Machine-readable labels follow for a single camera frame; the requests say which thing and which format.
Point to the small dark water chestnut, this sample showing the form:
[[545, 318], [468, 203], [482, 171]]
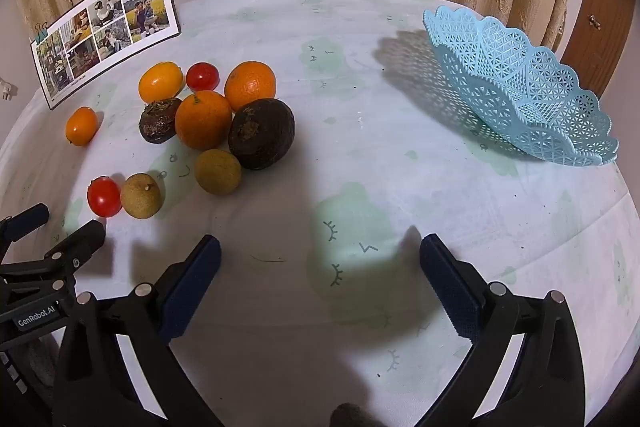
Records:
[[159, 122]]

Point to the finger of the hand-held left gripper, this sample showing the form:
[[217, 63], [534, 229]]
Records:
[[82, 247], [27, 221]]

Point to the pale green printed tablecloth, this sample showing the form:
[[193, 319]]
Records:
[[350, 132]]

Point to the large kumquat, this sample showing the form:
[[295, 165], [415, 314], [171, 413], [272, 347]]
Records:
[[160, 82]]

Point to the brown wooden door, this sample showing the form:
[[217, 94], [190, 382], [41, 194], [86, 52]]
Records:
[[595, 42]]

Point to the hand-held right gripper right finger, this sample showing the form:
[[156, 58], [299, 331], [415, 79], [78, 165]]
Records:
[[450, 292]]

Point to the cherry tomato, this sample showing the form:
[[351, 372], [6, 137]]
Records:
[[202, 77], [104, 197]]

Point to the large dark water chestnut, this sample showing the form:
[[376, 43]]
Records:
[[262, 134]]

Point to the white wall plug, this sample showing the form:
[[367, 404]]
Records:
[[6, 89]]

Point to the small kumquat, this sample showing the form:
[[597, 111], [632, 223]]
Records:
[[81, 126]]

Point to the photo collage card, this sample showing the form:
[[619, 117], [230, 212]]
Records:
[[100, 32]]

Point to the orange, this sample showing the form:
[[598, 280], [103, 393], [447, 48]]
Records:
[[202, 119], [250, 86]]

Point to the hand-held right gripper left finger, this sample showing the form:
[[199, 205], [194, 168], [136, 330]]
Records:
[[192, 289]]

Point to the teal binder clip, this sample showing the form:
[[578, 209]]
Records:
[[39, 34]]

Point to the metal door knob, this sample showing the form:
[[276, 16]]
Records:
[[594, 21]]

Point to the light blue lattice basket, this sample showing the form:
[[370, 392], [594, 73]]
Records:
[[525, 82]]

